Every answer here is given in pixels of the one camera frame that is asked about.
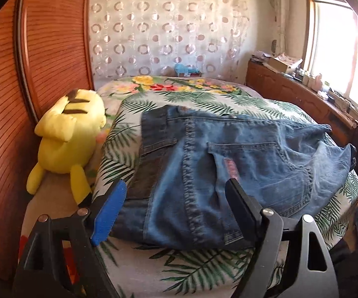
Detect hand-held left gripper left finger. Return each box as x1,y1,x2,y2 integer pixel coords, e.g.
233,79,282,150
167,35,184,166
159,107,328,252
13,179,127,298

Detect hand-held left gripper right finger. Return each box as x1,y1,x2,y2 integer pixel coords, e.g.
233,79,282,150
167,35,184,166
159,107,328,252
224,178,337,298

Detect blue denim pants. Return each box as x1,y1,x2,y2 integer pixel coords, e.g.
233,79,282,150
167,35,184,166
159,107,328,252
112,105,358,252

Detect palm leaf print bedsheet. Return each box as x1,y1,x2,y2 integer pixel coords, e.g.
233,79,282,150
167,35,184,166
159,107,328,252
92,95,358,298

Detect yellow plush toy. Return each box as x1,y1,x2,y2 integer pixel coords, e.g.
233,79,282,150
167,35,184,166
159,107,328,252
27,88,107,205

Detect wooden side cabinet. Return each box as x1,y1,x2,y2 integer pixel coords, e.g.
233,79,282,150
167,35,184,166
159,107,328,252
246,60,358,162

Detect floral blanket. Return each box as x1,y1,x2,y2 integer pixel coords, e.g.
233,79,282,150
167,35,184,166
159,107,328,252
96,75,254,100

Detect open cardboard box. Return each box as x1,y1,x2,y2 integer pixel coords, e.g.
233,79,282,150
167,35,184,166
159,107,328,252
268,56,303,75

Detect small blue toy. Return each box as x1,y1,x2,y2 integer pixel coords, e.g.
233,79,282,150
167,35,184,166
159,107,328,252
174,63,199,74

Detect wooden headboard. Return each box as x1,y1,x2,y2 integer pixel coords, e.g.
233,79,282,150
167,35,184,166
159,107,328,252
0,0,96,281

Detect window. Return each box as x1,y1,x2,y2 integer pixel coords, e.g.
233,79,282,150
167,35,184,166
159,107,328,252
303,0,358,114

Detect sheer circle pattern curtain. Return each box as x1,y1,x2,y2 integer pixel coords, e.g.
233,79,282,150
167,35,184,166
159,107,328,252
87,0,252,83

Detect white wrapped pipe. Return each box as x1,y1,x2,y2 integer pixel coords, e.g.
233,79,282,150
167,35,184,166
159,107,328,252
271,0,292,57

